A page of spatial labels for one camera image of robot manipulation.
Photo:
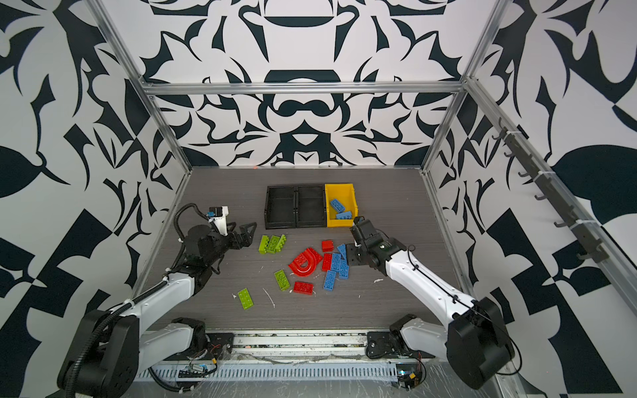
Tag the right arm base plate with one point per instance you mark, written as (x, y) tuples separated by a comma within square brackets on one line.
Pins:
[(387, 344)]

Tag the right circuit board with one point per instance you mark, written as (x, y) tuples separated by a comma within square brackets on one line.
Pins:
[(409, 379)]

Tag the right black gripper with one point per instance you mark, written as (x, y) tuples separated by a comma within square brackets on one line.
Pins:
[(351, 260)]

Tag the circuit board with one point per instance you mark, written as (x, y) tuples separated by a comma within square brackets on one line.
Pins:
[(409, 379), (198, 371)]

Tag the green lego brick cluster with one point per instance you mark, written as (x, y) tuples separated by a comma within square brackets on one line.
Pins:
[(272, 244)]

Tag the green lego brick middle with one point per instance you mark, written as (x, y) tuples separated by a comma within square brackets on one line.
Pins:
[(282, 280)]

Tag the red lego brick front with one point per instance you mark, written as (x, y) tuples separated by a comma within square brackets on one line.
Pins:
[(303, 288)]

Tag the red lego arch piece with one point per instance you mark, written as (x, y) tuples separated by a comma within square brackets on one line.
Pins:
[(306, 262)]

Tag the red lego brick upright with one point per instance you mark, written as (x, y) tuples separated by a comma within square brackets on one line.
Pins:
[(327, 262)]

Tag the left black bin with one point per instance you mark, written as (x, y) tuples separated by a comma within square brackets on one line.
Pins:
[(280, 207)]

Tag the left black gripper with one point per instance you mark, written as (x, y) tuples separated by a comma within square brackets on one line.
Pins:
[(234, 236)]

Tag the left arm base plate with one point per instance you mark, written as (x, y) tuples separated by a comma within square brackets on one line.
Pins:
[(213, 345)]

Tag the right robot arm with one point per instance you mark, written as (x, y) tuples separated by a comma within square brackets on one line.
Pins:
[(471, 335)]

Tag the wall hook rail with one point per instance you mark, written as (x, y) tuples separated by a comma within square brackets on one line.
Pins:
[(554, 191)]

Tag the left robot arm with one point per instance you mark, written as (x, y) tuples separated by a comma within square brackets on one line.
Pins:
[(111, 347)]

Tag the black bin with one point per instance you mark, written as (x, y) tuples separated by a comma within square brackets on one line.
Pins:
[(280, 207), (310, 206)]

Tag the green lego brick front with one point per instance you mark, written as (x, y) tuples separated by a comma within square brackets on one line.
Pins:
[(245, 299)]

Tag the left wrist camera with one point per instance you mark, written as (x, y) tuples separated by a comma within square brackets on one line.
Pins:
[(217, 217)]

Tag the middle black bin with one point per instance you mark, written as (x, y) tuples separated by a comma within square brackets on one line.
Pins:
[(310, 206)]

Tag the blue lego brick large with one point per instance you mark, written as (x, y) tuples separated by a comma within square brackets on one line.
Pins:
[(339, 262)]

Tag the white cable duct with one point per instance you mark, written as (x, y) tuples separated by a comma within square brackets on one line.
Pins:
[(386, 372)]

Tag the blue lego brick top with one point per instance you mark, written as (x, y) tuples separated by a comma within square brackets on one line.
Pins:
[(337, 206)]

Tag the yellow bin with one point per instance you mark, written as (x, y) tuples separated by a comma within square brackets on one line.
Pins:
[(345, 193)]

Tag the blue lego brick front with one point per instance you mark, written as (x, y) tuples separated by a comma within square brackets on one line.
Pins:
[(330, 279)]

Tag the left circuit board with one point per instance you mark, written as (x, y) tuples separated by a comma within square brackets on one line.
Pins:
[(198, 371)]

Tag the small red lego brick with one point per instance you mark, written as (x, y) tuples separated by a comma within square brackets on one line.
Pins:
[(327, 246)]

